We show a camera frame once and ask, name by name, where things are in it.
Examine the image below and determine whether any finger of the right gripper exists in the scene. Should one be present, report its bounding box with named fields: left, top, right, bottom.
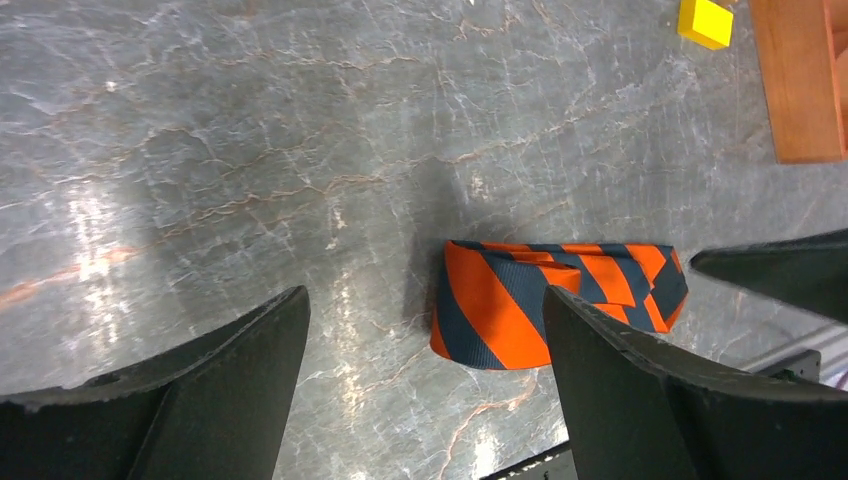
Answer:
left=690, top=229, right=847, bottom=324

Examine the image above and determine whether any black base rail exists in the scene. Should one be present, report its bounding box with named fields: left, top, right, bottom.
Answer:
left=493, top=341, right=821, bottom=479

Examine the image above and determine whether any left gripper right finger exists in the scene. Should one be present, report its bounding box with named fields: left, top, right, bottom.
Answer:
left=543, top=287, right=847, bottom=479

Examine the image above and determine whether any yellow block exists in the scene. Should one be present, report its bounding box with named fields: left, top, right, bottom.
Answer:
left=677, top=0, right=734, bottom=50

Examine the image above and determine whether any orange navy striped tie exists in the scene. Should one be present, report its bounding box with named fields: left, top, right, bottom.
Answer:
left=430, top=240, right=688, bottom=370

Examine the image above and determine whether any wooden compartment tray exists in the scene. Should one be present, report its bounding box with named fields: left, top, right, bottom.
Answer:
left=749, top=0, right=847, bottom=164

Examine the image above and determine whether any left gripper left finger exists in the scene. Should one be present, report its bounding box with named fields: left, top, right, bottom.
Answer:
left=1, top=286, right=310, bottom=479

